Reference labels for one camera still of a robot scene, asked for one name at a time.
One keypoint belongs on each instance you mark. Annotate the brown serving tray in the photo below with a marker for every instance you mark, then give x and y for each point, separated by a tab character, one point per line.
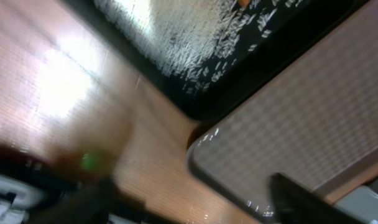
316	123

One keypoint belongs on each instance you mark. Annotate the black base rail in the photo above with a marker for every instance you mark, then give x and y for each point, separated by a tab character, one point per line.
28	187

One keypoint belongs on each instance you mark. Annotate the orange carrot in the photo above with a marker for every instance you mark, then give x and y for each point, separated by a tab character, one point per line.
243	3

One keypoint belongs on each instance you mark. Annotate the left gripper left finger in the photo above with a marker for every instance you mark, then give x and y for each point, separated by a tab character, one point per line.
90	205

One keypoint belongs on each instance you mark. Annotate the black plastic tray bin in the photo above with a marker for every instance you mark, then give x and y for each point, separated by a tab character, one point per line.
275	54

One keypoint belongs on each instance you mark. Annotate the pile of white rice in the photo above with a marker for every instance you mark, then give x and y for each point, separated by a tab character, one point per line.
197	41

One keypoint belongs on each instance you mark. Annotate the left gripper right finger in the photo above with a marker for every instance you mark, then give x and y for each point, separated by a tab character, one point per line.
294	204

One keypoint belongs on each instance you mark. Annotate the grey dishwasher rack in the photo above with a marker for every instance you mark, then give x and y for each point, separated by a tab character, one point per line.
362	202

